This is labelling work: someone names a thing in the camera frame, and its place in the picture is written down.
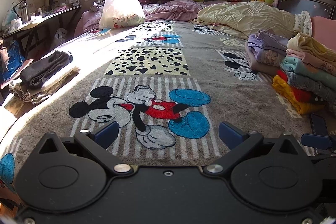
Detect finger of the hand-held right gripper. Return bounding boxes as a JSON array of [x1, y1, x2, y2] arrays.
[[301, 134, 336, 151], [311, 113, 328, 136]]

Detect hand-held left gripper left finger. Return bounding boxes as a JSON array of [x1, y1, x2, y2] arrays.
[[37, 120, 134, 175]]

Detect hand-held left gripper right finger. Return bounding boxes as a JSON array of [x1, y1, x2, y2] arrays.
[[202, 121, 300, 175]]

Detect cream quilted blanket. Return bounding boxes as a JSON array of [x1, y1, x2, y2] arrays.
[[287, 32, 336, 62]]

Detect red garment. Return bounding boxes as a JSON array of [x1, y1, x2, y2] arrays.
[[277, 70, 315, 102]]

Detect yellow knit garment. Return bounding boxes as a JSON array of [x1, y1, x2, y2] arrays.
[[272, 75, 326, 115]]

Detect denim jeans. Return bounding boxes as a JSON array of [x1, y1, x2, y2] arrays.
[[285, 70, 336, 109]]

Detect teal garment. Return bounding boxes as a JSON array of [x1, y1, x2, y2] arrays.
[[280, 56, 336, 88]]

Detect cartoon mouse printed blanket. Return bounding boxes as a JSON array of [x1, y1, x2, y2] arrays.
[[0, 20, 336, 214]]

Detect pink garment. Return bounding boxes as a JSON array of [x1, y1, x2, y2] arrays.
[[286, 49, 336, 76]]

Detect white folded garment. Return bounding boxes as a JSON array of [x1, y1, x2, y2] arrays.
[[39, 64, 80, 93]]

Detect beige folded garment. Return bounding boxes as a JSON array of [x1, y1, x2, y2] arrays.
[[9, 80, 53, 105]]

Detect dark grey folded garment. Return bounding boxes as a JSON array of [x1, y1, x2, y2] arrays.
[[20, 50, 73, 89]]

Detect pink pillow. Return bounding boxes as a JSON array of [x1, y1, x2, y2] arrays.
[[311, 16, 336, 50]]

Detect purple garment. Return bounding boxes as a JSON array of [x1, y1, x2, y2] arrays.
[[247, 29, 290, 67]]

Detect white patterned cloth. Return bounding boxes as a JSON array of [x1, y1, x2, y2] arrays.
[[293, 10, 313, 36]]

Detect small white plastic bag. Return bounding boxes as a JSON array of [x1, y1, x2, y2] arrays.
[[54, 28, 69, 46]]

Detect cream pillow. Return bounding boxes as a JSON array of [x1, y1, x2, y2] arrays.
[[189, 1, 297, 41]]

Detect dark wooden headboard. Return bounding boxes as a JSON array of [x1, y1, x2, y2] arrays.
[[277, 0, 336, 21]]

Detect brown cloth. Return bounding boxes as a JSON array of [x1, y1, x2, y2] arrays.
[[0, 39, 9, 77]]

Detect dark desk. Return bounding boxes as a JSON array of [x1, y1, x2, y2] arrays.
[[0, 5, 82, 62]]

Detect pink duvet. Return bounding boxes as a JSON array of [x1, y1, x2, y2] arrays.
[[74, 0, 218, 38]]

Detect steel thermos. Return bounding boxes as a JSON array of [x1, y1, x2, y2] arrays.
[[19, 0, 29, 23]]

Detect pale blue plastic bag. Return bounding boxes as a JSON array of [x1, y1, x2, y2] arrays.
[[2, 7, 19, 30]]

